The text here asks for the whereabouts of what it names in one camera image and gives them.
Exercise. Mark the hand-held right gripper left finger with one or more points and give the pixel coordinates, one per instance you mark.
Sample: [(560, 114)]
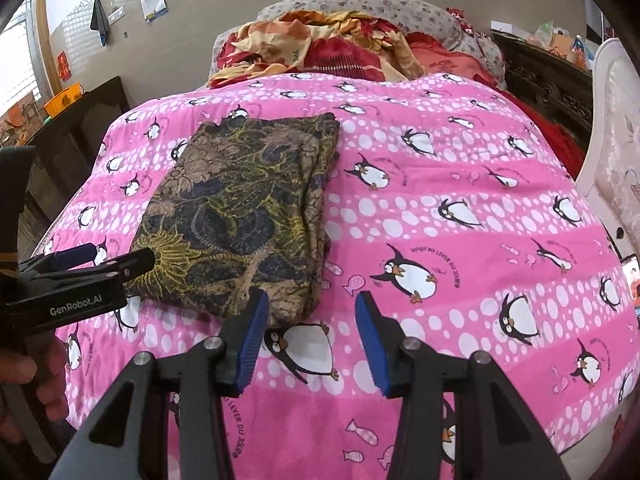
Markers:
[(252, 345)]

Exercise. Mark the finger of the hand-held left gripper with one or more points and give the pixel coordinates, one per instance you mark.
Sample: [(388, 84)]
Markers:
[(100, 267), (75, 255)]

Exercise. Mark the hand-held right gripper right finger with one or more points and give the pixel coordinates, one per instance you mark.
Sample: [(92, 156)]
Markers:
[(377, 350)]

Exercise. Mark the brown floral shirt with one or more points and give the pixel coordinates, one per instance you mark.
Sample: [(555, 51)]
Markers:
[(240, 210)]

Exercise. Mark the person's left hand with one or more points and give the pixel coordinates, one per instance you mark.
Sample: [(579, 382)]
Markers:
[(47, 375)]

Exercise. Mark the dark wooden desk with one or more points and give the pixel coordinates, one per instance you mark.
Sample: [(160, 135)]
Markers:
[(75, 145)]

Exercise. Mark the pink penguin blanket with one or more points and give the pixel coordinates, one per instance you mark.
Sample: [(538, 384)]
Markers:
[(450, 260)]

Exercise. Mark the orange box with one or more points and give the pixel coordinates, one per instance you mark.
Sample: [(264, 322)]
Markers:
[(62, 100)]

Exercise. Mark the window with blinds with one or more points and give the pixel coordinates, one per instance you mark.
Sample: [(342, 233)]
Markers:
[(20, 60)]

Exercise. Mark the dark grey hanging towel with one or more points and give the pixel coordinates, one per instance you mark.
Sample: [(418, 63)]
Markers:
[(99, 20)]

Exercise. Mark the phone with lit screen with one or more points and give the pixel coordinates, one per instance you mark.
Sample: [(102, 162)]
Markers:
[(632, 285)]

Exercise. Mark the white plastic chair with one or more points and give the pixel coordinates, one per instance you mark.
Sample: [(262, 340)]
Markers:
[(617, 160)]

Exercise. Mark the dark carved wooden cabinet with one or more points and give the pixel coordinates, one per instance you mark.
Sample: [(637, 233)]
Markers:
[(545, 85)]

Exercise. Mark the red and gold floral quilt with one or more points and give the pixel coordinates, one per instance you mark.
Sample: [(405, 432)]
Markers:
[(325, 40)]

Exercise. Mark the grey floral pillow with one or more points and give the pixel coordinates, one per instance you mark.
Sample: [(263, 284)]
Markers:
[(400, 10)]

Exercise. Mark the clutter of bags and packets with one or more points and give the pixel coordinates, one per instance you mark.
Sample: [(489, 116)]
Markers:
[(565, 42)]

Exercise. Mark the red paper wall decoration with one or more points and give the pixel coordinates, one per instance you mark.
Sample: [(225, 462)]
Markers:
[(63, 65)]

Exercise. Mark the white wall socket strip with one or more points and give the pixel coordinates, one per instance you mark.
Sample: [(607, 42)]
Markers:
[(116, 13)]

